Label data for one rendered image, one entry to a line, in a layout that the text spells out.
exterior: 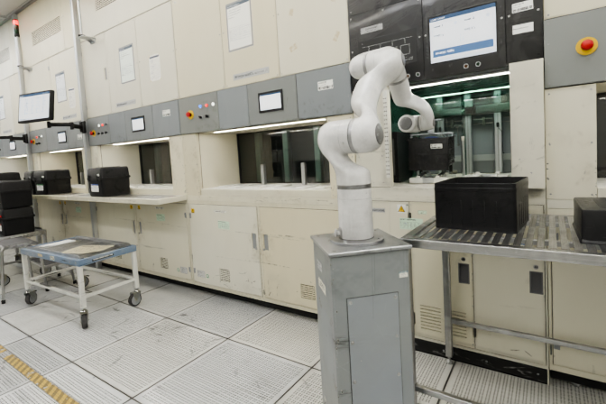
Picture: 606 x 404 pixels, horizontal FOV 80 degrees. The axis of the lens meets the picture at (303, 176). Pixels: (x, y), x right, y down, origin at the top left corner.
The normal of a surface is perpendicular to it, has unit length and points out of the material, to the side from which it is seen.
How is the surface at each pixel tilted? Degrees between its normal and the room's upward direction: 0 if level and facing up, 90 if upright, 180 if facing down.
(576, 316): 90
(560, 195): 90
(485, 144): 90
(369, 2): 90
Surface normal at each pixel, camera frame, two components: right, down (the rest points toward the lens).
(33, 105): -0.33, -0.06
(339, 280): 0.18, 0.05
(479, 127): -0.56, 0.09
